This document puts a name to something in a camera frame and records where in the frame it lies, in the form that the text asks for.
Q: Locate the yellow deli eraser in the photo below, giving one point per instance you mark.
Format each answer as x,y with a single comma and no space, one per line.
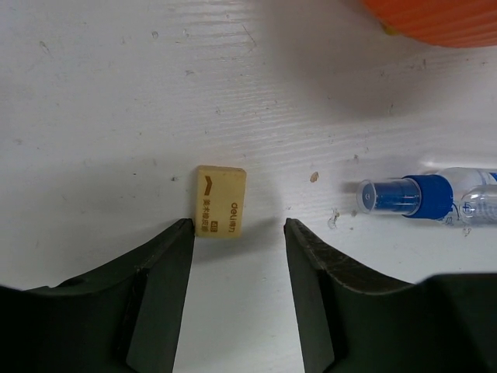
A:
220,196

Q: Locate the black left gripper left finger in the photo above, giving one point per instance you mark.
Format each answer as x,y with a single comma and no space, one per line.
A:
124,316

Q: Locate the orange round divided organizer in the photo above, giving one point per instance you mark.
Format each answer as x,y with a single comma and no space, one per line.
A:
443,23

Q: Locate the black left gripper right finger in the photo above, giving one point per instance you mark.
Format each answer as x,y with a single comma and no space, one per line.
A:
352,318

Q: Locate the blue cap clear glue bottle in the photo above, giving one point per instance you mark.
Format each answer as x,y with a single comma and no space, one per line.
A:
453,197

